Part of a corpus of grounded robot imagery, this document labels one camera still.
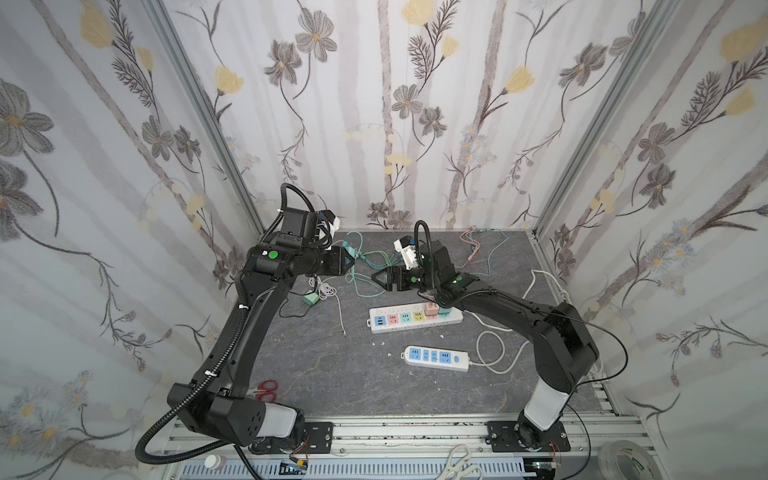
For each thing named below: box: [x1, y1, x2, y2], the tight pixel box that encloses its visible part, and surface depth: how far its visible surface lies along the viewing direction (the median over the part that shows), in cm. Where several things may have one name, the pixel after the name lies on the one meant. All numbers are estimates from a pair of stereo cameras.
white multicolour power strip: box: [366, 303, 464, 334], surface depth 95 cm
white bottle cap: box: [204, 454, 221, 470], surface depth 69 cm
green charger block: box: [302, 290, 319, 306], surface depth 100 cm
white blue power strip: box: [400, 345, 470, 372], surface depth 87 cm
